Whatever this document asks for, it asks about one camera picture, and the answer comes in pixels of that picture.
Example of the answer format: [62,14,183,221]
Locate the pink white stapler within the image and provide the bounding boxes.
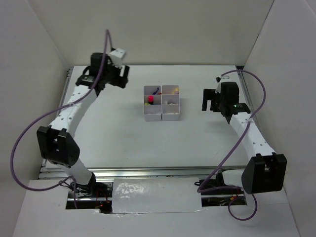
[165,100,176,105]

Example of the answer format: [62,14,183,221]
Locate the black pink highlighter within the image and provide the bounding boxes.
[148,95,155,105]

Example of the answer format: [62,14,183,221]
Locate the clear tape roll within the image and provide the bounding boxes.
[148,108,160,114]

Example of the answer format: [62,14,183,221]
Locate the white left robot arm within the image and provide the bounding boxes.
[37,48,129,197]

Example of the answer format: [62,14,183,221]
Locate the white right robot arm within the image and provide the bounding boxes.
[202,81,287,194]

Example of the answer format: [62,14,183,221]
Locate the white right organizer container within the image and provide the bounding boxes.
[161,85,180,121]

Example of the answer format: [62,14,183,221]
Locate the white organizer container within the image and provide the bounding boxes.
[161,85,180,121]
[143,85,162,121]

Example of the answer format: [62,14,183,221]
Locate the white left organizer container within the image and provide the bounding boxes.
[143,85,162,121]

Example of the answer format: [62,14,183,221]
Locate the white foil-taped panel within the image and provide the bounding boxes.
[112,178,202,214]

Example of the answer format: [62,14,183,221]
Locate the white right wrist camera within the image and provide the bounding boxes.
[216,76,230,83]

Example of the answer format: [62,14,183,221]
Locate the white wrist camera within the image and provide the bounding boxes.
[108,48,127,67]
[216,76,230,83]

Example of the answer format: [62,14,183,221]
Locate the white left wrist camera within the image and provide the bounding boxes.
[108,48,127,67]

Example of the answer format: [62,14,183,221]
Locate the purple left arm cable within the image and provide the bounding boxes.
[9,29,114,210]

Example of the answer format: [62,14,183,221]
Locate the aluminium frame rail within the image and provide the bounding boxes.
[38,165,245,179]

